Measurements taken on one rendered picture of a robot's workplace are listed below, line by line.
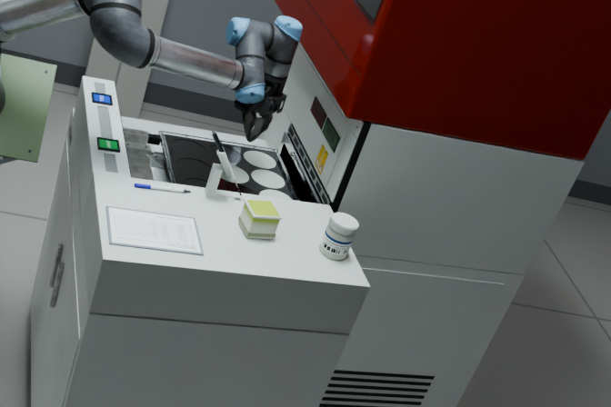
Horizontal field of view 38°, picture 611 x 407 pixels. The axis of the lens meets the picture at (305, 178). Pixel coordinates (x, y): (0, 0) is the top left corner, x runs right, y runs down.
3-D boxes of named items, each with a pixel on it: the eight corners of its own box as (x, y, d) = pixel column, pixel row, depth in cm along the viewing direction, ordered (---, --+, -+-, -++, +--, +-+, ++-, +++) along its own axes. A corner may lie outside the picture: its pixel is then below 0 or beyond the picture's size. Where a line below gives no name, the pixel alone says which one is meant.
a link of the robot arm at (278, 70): (282, 66, 234) (257, 53, 237) (277, 82, 236) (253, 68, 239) (296, 62, 241) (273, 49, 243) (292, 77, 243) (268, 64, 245)
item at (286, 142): (280, 158, 279) (289, 132, 275) (316, 240, 243) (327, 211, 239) (275, 157, 278) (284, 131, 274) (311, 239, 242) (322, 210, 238)
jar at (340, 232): (341, 245, 221) (354, 213, 217) (349, 262, 215) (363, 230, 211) (315, 242, 218) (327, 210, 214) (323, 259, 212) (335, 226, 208)
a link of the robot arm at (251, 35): (235, 51, 224) (275, 57, 229) (235, 10, 227) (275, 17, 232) (224, 62, 231) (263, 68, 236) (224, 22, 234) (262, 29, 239)
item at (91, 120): (105, 122, 269) (114, 81, 263) (119, 225, 224) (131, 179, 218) (73, 116, 265) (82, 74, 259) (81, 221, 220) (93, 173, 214)
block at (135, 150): (148, 153, 248) (150, 143, 247) (149, 159, 245) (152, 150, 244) (119, 149, 245) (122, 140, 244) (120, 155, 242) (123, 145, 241)
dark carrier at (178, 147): (275, 153, 270) (275, 152, 270) (303, 216, 242) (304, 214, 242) (164, 135, 257) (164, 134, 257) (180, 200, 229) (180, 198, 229)
